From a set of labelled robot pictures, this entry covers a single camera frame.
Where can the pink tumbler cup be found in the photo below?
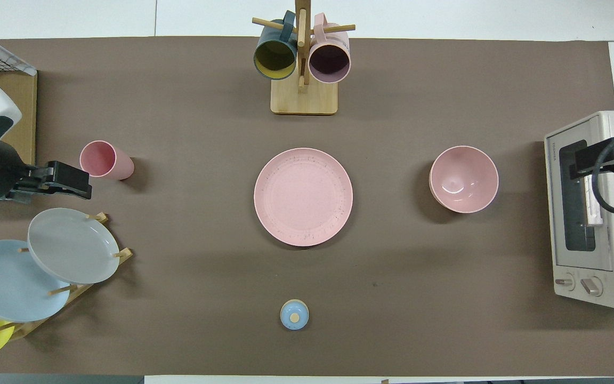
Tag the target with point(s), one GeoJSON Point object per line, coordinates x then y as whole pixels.
{"type": "Point", "coordinates": [105, 160]}

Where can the pink bowl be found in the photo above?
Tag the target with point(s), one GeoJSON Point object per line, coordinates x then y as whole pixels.
{"type": "Point", "coordinates": [463, 178]}

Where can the grey plate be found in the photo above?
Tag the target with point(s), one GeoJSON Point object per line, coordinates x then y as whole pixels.
{"type": "Point", "coordinates": [72, 245]}

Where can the wooden box marble trim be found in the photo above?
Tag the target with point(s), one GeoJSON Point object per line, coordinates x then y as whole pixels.
{"type": "Point", "coordinates": [19, 117]}

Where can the wooden dish rack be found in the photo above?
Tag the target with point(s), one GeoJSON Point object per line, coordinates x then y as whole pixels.
{"type": "Point", "coordinates": [72, 290]}

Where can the light blue plate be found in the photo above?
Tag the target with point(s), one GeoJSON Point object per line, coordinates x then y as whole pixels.
{"type": "Point", "coordinates": [8, 282]}

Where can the grey oven knob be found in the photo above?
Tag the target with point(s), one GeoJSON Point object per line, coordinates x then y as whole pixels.
{"type": "Point", "coordinates": [565, 282]}
{"type": "Point", "coordinates": [592, 287]}

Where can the pink speckled plate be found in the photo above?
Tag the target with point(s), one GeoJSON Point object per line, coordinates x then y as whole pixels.
{"type": "Point", "coordinates": [303, 197]}

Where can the dark teal mug yellow inside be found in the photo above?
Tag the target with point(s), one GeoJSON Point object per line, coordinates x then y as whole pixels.
{"type": "Point", "coordinates": [275, 56]}

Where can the wooden mug tree stand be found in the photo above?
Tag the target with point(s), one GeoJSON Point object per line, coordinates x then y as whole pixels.
{"type": "Point", "coordinates": [303, 98]}

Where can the brown table mat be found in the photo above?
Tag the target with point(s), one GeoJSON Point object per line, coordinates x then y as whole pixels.
{"type": "Point", "coordinates": [392, 320]}

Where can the pink mug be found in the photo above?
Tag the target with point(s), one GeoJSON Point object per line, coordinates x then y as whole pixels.
{"type": "Point", "coordinates": [330, 61]}

